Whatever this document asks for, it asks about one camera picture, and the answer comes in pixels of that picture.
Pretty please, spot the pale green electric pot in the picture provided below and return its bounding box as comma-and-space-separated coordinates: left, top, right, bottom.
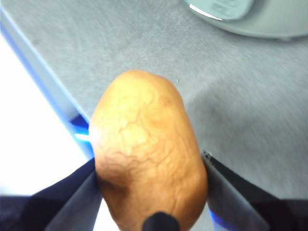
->
180, 0, 308, 41

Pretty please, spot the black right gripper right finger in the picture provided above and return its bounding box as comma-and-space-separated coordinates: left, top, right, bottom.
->
201, 149, 308, 231

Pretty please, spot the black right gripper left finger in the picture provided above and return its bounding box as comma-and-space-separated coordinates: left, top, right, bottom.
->
0, 159, 103, 231

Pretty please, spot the brown potato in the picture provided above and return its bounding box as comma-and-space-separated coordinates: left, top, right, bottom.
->
89, 69, 208, 231

